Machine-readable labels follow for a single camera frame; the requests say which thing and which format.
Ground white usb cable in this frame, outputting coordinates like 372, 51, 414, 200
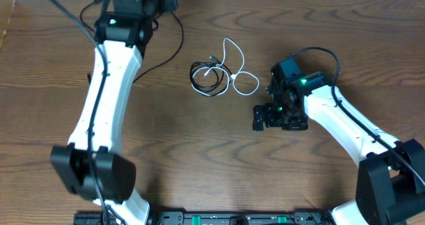
191, 37, 260, 97

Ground long black usb cable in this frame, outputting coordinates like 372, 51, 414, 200
79, 0, 185, 84

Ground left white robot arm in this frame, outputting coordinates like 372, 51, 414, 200
50, 0, 179, 224

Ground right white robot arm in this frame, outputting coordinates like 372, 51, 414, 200
252, 58, 424, 224

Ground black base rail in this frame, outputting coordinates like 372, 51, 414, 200
72, 210, 408, 225

